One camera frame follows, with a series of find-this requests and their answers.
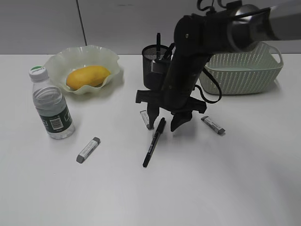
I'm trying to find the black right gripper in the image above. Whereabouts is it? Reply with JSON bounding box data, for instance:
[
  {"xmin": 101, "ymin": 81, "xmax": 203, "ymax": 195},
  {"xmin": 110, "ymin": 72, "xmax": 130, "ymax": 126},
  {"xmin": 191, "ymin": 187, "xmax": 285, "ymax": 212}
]
[{"xmin": 135, "ymin": 89, "xmax": 206, "ymax": 132}]

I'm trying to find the black marker pen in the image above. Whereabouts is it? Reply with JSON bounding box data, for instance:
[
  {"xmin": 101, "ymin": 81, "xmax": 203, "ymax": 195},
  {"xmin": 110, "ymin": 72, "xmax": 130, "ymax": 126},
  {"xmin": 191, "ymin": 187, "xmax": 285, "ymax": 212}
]
[
  {"xmin": 143, "ymin": 117, "xmax": 166, "ymax": 168},
  {"xmin": 156, "ymin": 32, "xmax": 161, "ymax": 59}
]

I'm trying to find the grey white eraser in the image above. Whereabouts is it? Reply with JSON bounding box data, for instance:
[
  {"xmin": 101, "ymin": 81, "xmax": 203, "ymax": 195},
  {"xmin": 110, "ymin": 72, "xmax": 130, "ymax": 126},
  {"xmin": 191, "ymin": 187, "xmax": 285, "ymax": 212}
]
[
  {"xmin": 201, "ymin": 116, "xmax": 225, "ymax": 135},
  {"xmin": 140, "ymin": 110, "xmax": 151, "ymax": 130},
  {"xmin": 76, "ymin": 137, "xmax": 101, "ymax": 164}
]

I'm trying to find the yellow mango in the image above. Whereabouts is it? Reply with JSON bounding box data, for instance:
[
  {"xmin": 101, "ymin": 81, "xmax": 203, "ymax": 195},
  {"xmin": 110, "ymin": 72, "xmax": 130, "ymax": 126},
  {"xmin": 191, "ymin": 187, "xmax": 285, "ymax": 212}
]
[{"xmin": 66, "ymin": 65, "xmax": 111, "ymax": 90}]

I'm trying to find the clear water bottle green label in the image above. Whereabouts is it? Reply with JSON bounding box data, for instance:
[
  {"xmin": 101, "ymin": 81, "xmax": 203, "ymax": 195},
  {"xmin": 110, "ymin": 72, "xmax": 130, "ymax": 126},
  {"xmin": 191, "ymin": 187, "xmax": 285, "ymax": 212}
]
[{"xmin": 29, "ymin": 66, "xmax": 75, "ymax": 140}]

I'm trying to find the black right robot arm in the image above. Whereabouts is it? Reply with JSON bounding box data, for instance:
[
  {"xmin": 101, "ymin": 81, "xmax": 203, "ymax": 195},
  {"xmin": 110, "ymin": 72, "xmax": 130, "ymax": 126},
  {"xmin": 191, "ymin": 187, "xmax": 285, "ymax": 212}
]
[{"xmin": 135, "ymin": 0, "xmax": 301, "ymax": 131}]

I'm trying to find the black mesh pen holder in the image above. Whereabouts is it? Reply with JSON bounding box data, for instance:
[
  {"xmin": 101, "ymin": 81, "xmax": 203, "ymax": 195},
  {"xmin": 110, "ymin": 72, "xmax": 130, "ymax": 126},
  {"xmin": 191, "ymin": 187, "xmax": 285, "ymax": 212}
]
[{"xmin": 142, "ymin": 43, "xmax": 174, "ymax": 74}]

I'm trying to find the pale green woven basket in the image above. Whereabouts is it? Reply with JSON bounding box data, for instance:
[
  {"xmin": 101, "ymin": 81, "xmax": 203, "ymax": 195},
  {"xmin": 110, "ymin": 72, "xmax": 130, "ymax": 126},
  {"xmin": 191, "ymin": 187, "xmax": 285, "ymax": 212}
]
[{"xmin": 205, "ymin": 42, "xmax": 284, "ymax": 96}]

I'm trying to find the pale green wavy plate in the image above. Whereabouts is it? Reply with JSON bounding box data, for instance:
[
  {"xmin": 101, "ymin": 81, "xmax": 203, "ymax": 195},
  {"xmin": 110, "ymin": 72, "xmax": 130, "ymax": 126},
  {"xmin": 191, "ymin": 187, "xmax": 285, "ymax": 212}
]
[{"xmin": 44, "ymin": 45, "xmax": 120, "ymax": 95}]

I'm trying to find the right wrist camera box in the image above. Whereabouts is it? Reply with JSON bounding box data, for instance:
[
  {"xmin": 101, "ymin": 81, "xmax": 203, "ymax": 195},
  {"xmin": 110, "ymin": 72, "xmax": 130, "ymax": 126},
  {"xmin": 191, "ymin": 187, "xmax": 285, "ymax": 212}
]
[{"xmin": 143, "ymin": 59, "xmax": 171, "ymax": 90}]

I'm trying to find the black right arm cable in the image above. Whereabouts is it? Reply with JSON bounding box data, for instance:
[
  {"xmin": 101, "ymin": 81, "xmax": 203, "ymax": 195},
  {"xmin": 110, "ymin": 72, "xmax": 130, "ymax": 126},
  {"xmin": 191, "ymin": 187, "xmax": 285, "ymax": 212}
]
[{"xmin": 195, "ymin": 69, "xmax": 222, "ymax": 104}]

